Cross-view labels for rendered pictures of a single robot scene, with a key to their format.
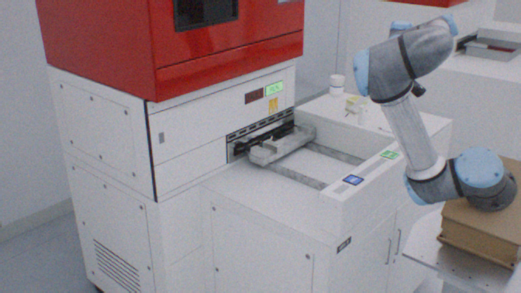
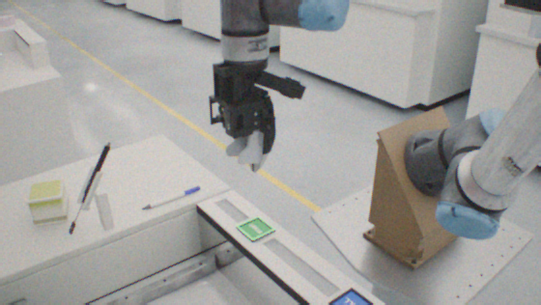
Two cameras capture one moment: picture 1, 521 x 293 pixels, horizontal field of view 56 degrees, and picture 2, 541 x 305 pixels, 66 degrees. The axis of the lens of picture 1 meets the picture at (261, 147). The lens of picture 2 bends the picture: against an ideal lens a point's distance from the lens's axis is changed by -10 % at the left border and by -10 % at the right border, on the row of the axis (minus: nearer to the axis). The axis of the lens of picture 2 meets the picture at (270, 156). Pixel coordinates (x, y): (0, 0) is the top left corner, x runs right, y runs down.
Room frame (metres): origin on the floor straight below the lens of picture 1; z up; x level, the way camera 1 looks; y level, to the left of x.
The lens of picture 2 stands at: (1.53, 0.20, 1.52)
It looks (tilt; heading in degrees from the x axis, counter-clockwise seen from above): 29 degrees down; 281
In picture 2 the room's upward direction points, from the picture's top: straight up
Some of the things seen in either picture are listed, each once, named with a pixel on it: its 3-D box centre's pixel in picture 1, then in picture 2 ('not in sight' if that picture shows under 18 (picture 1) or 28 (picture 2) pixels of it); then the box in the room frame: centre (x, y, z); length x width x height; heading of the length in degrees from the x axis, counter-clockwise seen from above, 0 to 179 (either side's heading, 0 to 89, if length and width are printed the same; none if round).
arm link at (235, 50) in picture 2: not in sight; (245, 46); (1.69, -0.48, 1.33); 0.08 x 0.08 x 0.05
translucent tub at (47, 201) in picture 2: (356, 105); (48, 202); (2.12, -0.43, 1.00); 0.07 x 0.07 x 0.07; 29
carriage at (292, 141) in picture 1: (284, 146); not in sight; (1.97, -0.10, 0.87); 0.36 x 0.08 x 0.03; 139
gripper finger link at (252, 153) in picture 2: not in sight; (251, 154); (1.68, -0.47, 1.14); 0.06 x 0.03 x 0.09; 49
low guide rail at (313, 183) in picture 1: (296, 176); not in sight; (1.75, -0.14, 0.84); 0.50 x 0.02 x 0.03; 49
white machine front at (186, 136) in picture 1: (232, 121); not in sight; (1.88, 0.12, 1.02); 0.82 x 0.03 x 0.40; 139
